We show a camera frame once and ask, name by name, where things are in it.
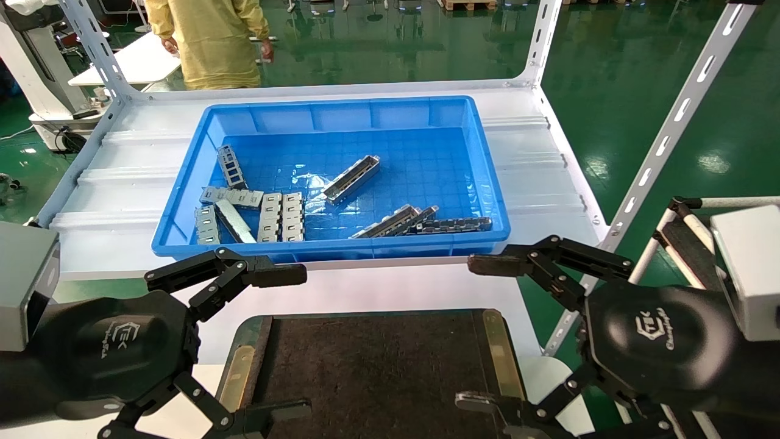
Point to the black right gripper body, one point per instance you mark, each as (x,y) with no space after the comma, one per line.
(664,347)

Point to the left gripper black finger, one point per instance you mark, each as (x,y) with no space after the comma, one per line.
(274,417)
(274,274)

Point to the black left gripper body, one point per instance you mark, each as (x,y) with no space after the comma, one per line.
(109,347)

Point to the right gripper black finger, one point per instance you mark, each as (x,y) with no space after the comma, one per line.
(499,264)
(487,405)

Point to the metal bracket with rectangular cutouts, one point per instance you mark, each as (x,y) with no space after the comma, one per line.
(230,166)

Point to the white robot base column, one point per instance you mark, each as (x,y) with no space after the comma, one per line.
(36,67)

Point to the black container with brass edges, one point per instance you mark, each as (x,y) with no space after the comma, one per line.
(378,366)

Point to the dark long metal strip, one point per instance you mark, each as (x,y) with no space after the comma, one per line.
(457,224)

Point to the long grey metal bar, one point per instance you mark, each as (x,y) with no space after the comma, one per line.
(234,221)

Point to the long grey metal channel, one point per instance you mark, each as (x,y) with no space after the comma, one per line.
(351,178)
(426,214)
(387,222)

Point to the large blue plastic bin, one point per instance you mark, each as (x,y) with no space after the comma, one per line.
(396,158)

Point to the person in yellow coat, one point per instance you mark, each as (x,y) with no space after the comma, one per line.
(213,42)

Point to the white office table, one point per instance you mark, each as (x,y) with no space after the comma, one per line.
(140,61)

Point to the white slotted metal shelf rack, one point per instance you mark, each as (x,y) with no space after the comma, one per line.
(696,89)

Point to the wooden pallet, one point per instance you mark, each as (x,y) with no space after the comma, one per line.
(469,5)

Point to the grey stamped metal bracket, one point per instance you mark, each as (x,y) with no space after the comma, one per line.
(270,217)
(241,197)
(206,227)
(292,217)

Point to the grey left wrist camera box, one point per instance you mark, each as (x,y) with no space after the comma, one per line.
(24,280)

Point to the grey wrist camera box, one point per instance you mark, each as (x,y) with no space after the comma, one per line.
(24,280)
(749,268)

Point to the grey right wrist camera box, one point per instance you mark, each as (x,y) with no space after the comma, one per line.
(749,268)

